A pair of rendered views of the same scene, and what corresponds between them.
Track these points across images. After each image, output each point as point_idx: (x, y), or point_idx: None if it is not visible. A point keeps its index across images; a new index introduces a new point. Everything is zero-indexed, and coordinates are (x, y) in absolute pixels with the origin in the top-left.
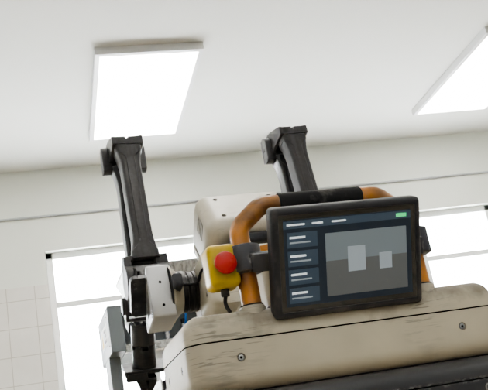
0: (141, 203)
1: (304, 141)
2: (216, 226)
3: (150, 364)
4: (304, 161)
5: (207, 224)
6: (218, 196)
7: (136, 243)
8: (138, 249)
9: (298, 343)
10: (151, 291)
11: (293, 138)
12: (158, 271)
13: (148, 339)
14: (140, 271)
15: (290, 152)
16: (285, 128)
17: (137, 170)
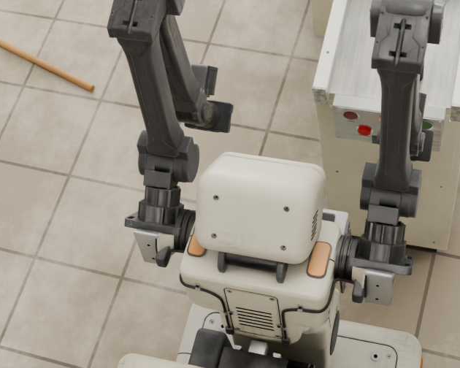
0: (153, 108)
1: (411, 82)
2: (201, 245)
3: (209, 127)
4: (396, 108)
5: (196, 234)
6: (222, 191)
7: (150, 141)
8: (151, 147)
9: None
10: (140, 248)
11: (391, 76)
12: (146, 239)
13: (201, 125)
14: (146, 188)
15: (382, 90)
16: (382, 63)
17: (147, 71)
